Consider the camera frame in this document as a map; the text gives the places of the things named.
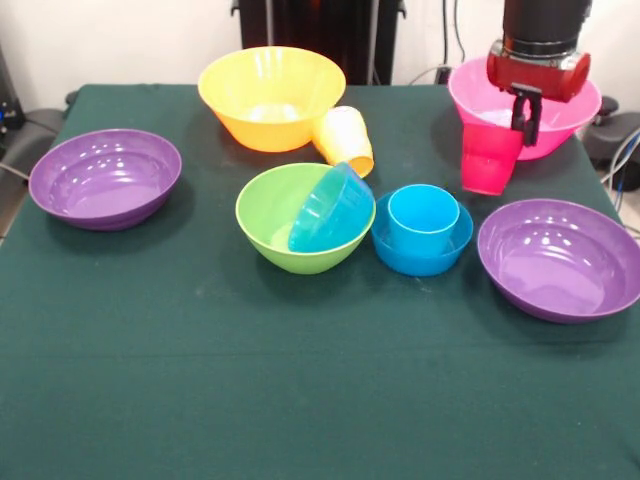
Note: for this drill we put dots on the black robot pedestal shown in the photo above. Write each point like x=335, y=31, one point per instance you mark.
x=325, y=30

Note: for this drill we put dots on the orange bowl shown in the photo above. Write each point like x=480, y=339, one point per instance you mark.
x=270, y=135

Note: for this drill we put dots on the orange cup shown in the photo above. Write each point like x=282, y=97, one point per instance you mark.
x=345, y=140

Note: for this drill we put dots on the blue bowl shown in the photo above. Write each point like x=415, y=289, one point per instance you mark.
x=420, y=265
x=335, y=220

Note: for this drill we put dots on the blue cup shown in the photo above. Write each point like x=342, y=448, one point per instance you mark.
x=422, y=235

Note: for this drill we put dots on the pink bowl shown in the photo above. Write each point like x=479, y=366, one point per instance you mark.
x=570, y=130

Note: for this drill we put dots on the black computer tower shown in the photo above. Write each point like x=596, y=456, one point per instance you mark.
x=10, y=100

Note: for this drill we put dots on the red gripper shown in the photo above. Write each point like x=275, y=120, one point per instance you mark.
x=540, y=75

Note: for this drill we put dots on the black knobbed device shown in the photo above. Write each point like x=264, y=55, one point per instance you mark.
x=625, y=135

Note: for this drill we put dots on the green bowl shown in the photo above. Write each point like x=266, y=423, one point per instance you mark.
x=265, y=210

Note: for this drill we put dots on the purple bowl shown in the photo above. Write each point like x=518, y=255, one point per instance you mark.
x=555, y=270
x=100, y=190

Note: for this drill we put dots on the red cup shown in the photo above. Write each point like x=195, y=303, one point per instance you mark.
x=487, y=170

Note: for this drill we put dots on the dark green tablecloth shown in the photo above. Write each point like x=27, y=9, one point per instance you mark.
x=200, y=400

